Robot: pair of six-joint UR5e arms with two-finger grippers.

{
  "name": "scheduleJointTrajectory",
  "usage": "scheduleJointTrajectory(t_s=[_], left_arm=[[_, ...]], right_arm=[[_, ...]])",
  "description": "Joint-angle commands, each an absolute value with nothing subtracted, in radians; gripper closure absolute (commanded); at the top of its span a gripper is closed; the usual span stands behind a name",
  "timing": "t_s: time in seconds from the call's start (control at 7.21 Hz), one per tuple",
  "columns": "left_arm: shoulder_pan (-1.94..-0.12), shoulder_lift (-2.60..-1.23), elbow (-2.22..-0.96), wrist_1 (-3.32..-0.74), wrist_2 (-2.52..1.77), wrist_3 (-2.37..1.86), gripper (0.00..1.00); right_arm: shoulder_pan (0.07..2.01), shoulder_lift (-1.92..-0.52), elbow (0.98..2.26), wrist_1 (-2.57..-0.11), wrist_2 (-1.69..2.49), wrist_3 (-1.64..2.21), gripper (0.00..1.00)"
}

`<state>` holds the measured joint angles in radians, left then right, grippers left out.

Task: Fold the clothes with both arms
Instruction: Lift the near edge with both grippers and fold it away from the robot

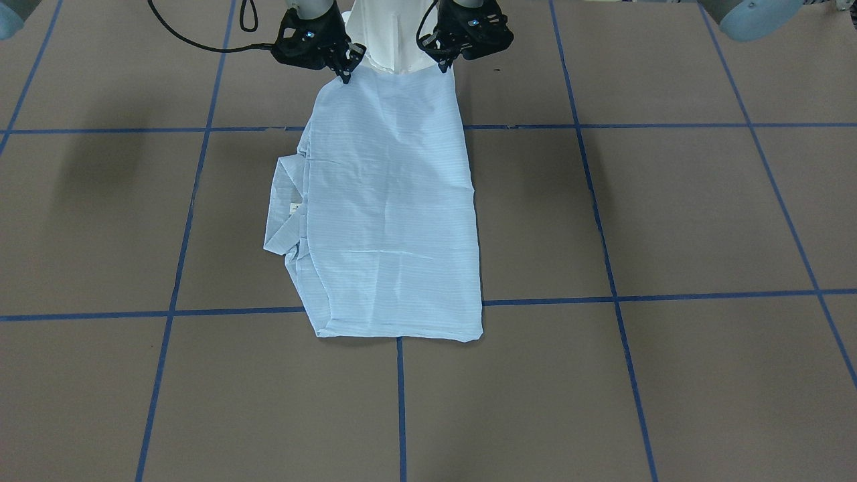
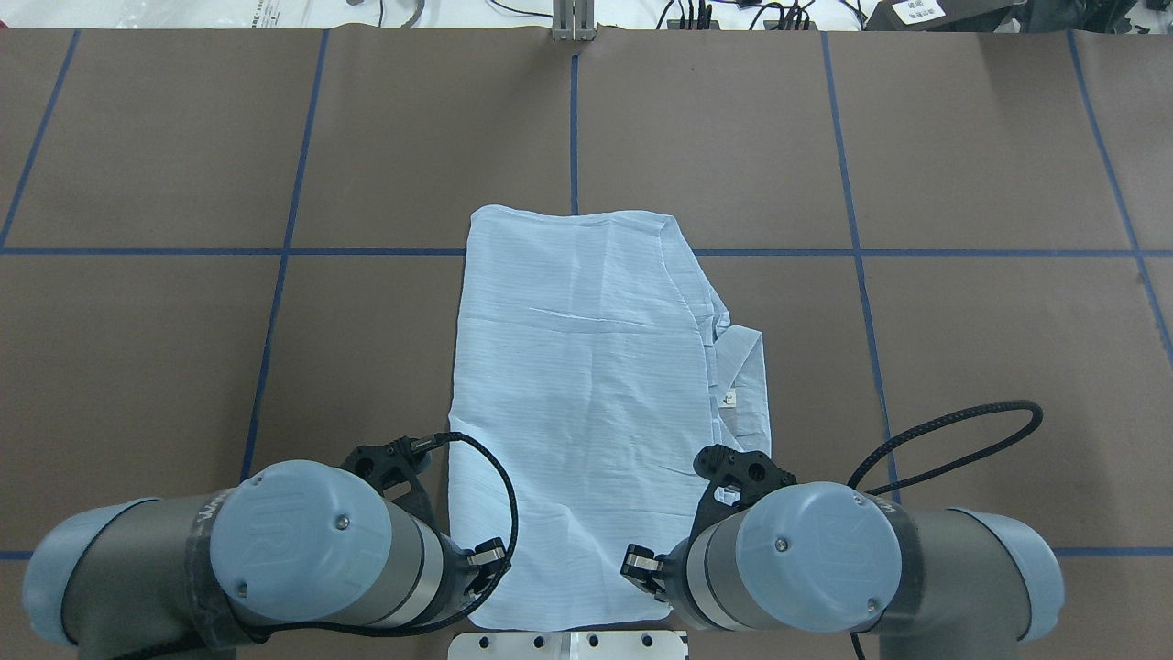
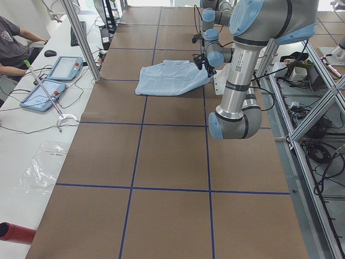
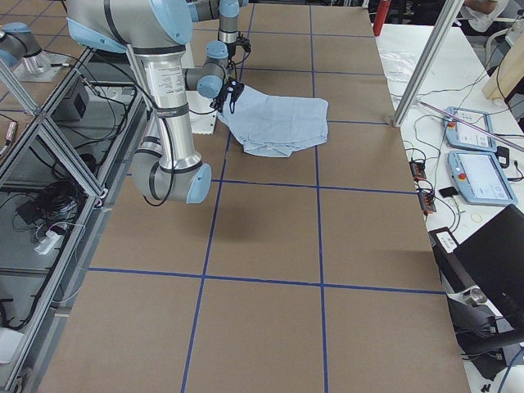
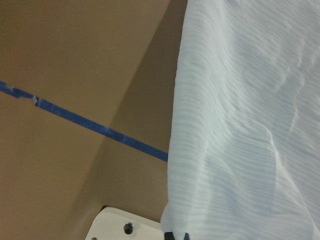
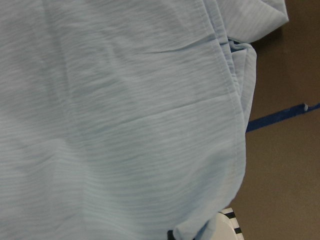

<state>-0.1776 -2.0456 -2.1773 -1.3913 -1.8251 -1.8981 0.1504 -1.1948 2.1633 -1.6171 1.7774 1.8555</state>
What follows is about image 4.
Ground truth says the red cylinder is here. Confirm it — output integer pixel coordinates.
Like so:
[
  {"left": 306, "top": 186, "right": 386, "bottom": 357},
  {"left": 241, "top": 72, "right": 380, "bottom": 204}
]
[{"left": 373, "top": 0, "right": 391, "bottom": 37}]

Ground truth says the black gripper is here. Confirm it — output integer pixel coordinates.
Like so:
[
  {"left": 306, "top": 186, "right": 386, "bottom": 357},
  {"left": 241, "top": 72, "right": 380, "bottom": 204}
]
[
  {"left": 210, "top": 79, "right": 245, "bottom": 112},
  {"left": 227, "top": 34, "right": 251, "bottom": 57}
]

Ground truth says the seated person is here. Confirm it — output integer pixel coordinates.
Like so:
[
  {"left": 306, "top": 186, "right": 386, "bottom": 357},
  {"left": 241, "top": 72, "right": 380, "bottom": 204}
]
[{"left": 460, "top": 0, "right": 510, "bottom": 36}]

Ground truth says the clear plastic bag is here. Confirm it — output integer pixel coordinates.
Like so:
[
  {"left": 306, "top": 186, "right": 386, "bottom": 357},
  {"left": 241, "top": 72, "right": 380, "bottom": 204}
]
[{"left": 378, "top": 49, "right": 418, "bottom": 83}]

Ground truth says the light blue striped shirt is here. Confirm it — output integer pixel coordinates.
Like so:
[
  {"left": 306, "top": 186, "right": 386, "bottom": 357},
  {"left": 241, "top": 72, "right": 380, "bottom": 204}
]
[{"left": 218, "top": 86, "right": 328, "bottom": 157}]

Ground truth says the aluminium frame rail structure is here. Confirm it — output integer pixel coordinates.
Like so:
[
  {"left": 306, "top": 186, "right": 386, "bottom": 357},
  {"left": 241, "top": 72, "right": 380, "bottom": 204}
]
[{"left": 1, "top": 50, "right": 144, "bottom": 392}]

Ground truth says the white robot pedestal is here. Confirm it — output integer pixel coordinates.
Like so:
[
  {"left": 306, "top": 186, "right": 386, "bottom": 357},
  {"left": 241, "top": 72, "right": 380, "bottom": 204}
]
[{"left": 179, "top": 40, "right": 218, "bottom": 136}]

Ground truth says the blue teach pendant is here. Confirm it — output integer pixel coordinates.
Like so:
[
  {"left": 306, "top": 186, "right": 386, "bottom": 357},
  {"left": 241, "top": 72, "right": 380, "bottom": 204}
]
[
  {"left": 447, "top": 150, "right": 518, "bottom": 206},
  {"left": 443, "top": 106, "right": 497, "bottom": 152}
]

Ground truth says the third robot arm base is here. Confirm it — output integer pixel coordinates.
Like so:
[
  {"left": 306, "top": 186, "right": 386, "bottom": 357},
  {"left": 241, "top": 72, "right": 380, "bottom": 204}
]
[{"left": 1, "top": 22, "right": 68, "bottom": 82}]

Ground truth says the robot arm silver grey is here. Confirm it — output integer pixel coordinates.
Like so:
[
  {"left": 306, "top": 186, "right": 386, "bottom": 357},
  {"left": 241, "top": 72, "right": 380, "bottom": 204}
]
[
  {"left": 187, "top": 0, "right": 251, "bottom": 60},
  {"left": 67, "top": 1, "right": 247, "bottom": 204}
]

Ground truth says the blue teach pendant near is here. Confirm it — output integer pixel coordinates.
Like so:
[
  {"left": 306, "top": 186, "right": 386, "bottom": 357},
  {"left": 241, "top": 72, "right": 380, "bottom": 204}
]
[{"left": 447, "top": 150, "right": 518, "bottom": 206}]

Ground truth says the blue tape line lengthwise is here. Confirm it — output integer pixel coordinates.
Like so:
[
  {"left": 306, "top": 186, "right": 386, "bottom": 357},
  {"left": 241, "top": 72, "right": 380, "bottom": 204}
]
[{"left": 309, "top": 6, "right": 329, "bottom": 393}]

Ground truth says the aluminium frame post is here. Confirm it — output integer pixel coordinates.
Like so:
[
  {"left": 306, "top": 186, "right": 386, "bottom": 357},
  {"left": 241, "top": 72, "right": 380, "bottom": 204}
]
[{"left": 391, "top": 0, "right": 463, "bottom": 127}]

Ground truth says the blue teach pendant far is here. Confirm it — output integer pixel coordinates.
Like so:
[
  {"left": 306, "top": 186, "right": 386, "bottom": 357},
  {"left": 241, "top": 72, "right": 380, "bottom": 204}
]
[{"left": 443, "top": 106, "right": 497, "bottom": 152}]

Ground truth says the black laptop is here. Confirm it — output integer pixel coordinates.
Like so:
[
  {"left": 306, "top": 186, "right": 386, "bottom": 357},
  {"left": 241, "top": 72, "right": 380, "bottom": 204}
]
[{"left": 433, "top": 203, "right": 524, "bottom": 377}]

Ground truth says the white power strip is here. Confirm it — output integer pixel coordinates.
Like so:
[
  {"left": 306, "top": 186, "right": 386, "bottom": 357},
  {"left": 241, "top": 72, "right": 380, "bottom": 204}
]
[{"left": 34, "top": 229, "right": 61, "bottom": 255}]

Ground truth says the blue tape line crosswise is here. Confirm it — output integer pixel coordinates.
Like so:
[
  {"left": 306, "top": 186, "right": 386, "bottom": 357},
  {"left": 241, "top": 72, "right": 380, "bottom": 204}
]
[{"left": 211, "top": 178, "right": 416, "bottom": 195}]

